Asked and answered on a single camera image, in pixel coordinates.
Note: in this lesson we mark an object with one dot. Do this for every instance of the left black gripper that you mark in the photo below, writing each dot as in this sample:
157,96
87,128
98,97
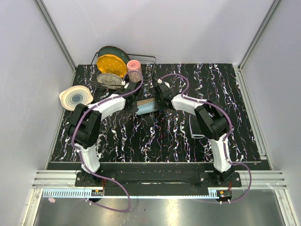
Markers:
133,109

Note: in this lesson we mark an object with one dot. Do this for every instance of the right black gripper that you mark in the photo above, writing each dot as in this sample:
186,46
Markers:
156,98

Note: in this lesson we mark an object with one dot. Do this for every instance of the black glasses case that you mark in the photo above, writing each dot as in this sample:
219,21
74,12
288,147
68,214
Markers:
141,102

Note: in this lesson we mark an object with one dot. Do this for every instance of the light blue cleaning cloth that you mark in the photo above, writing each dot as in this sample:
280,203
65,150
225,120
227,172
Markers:
146,108

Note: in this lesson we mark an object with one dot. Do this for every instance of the white frame sunglasses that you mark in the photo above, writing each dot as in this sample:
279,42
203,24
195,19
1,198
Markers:
195,130

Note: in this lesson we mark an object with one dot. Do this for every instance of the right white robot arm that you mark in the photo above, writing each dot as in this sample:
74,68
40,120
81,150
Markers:
213,122

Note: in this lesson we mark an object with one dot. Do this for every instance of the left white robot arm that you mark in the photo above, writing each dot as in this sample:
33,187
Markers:
84,126

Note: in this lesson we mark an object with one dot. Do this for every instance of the grey patterned small plate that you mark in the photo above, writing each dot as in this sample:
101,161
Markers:
109,80

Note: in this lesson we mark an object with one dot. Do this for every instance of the pink patterned cup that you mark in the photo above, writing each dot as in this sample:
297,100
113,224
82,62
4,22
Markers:
134,71

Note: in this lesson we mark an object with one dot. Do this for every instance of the yellow dotted plate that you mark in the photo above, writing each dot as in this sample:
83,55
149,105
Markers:
111,64

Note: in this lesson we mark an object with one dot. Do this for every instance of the dark green plate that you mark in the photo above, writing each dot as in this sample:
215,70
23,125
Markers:
114,51

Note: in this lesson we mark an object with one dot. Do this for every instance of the cream bowl with rings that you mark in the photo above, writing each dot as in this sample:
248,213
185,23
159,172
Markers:
75,95

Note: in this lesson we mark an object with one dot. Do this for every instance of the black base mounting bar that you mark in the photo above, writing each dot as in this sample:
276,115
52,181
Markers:
195,174

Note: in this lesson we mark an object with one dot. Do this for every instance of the black wire dish rack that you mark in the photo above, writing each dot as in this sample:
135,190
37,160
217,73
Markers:
147,65

